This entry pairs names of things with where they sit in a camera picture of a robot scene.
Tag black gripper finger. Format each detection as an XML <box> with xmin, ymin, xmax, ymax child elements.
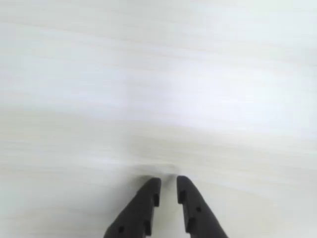
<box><xmin>103</xmin><ymin>177</ymin><xmax>162</xmax><ymax>238</ymax></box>
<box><xmin>176</xmin><ymin>175</ymin><xmax>229</xmax><ymax>238</ymax></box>

